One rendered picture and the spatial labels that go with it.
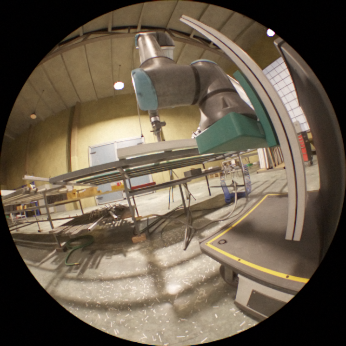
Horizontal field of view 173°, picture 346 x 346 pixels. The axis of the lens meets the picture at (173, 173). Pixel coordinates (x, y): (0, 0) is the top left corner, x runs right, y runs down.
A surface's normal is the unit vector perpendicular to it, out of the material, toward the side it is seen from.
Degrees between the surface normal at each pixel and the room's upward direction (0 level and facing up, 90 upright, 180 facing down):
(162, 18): 180
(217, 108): 70
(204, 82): 129
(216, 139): 90
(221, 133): 90
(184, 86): 142
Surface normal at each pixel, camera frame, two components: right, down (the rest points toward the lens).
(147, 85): 0.16, 0.62
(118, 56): 0.23, 0.97
